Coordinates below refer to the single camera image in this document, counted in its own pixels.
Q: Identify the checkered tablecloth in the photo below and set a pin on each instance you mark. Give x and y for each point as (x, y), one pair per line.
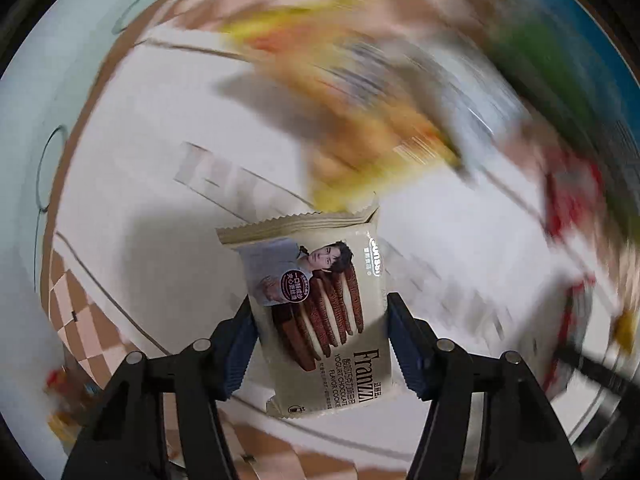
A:
(150, 240)

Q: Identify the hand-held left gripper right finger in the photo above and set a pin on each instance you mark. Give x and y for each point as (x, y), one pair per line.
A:
(407, 355)

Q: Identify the small red snack packet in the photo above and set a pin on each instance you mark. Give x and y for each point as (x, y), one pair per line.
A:
(575, 195)

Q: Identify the cream cookie packet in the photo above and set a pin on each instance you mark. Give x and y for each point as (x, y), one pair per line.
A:
(320, 270)

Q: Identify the yellow pastry packet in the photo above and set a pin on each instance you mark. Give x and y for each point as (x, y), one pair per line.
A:
(350, 110)

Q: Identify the silver white snack packet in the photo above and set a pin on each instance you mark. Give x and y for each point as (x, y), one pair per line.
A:
(475, 110)

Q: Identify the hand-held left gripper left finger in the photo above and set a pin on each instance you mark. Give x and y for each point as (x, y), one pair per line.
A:
(240, 355)

